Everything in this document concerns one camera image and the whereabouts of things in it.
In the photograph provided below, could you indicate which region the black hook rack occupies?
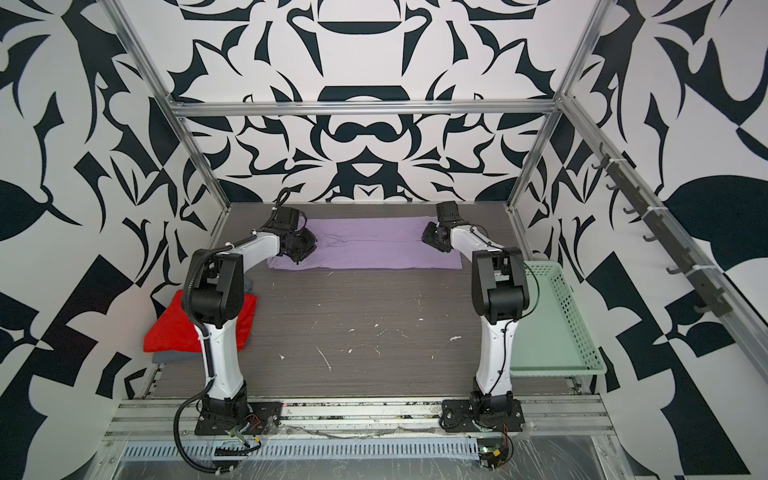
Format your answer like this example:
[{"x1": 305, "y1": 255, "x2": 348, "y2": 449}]
[{"x1": 594, "y1": 145, "x2": 733, "y2": 317}]

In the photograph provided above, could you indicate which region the black corrugated cable hose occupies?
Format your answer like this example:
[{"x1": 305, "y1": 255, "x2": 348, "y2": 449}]
[{"x1": 172, "y1": 377, "x2": 262, "y2": 475}]

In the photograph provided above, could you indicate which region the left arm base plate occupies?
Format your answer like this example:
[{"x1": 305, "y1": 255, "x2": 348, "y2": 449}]
[{"x1": 194, "y1": 401, "x2": 284, "y2": 436}]

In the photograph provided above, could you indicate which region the red folded t shirt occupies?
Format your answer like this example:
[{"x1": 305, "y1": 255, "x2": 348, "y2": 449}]
[{"x1": 143, "y1": 290, "x2": 258, "y2": 353}]

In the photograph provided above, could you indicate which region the aluminium frame crossbar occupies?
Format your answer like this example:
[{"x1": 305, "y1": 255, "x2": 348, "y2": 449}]
[{"x1": 169, "y1": 99, "x2": 556, "y2": 118}]

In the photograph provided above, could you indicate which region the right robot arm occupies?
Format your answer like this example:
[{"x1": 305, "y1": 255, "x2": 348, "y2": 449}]
[{"x1": 422, "y1": 201, "x2": 530, "y2": 416}]

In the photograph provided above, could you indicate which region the aluminium mounting rail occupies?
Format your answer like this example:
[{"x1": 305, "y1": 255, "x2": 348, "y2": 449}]
[{"x1": 104, "y1": 395, "x2": 616, "y2": 442}]

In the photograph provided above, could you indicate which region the grey folded t shirt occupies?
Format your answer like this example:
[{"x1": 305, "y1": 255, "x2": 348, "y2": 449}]
[{"x1": 152, "y1": 350, "x2": 202, "y2": 365}]

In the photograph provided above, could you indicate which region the purple t shirt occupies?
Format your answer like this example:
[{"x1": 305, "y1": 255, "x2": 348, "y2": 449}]
[{"x1": 267, "y1": 216, "x2": 462, "y2": 271}]

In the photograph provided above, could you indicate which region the white slotted cable duct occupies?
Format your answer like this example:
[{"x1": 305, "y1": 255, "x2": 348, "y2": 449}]
[{"x1": 119, "y1": 437, "x2": 481, "y2": 462}]

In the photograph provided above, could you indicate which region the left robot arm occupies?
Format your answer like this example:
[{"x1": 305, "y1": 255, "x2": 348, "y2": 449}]
[{"x1": 181, "y1": 206, "x2": 316, "y2": 426}]

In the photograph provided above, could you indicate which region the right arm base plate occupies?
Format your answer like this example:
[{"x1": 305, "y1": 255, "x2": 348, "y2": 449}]
[{"x1": 439, "y1": 395, "x2": 526, "y2": 433}]

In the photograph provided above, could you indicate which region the green plastic basket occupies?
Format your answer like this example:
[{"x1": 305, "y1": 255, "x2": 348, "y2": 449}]
[{"x1": 510, "y1": 261, "x2": 607, "y2": 378}]

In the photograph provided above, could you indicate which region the small electronics board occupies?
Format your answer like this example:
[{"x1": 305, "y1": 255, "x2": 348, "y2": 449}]
[{"x1": 477, "y1": 436, "x2": 514, "y2": 470}]

